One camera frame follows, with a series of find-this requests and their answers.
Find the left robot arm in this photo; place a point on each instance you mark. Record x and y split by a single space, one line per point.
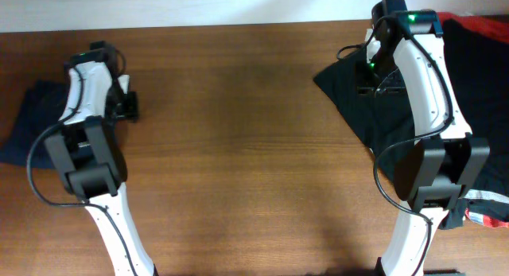
86 155

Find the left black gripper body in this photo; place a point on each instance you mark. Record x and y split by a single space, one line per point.
130 109

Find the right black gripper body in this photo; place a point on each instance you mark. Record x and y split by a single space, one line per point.
378 89

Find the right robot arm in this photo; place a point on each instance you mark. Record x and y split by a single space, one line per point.
445 158

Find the black garment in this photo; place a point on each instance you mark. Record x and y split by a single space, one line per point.
478 70

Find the red white striped garment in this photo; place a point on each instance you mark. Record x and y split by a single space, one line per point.
489 209

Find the navy blue shorts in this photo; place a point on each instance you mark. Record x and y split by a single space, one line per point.
41 107

